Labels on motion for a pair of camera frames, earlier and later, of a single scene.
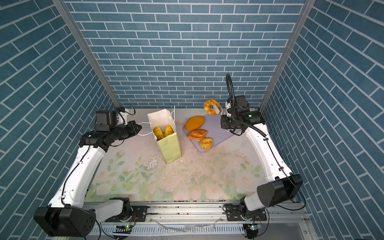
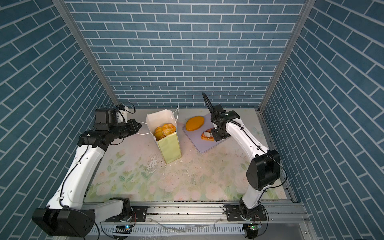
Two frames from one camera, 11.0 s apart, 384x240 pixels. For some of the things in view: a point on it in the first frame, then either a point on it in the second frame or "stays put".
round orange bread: [194, 123] stays put
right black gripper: [223, 122] → [216, 137]
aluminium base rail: [210, 213] stays put
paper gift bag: [163, 125] stays put
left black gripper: [131, 124] stays put
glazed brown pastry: [197, 135] → [207, 135]
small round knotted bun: [206, 143] → [168, 128]
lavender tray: [212, 124] stays put
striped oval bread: [158, 132] stays put
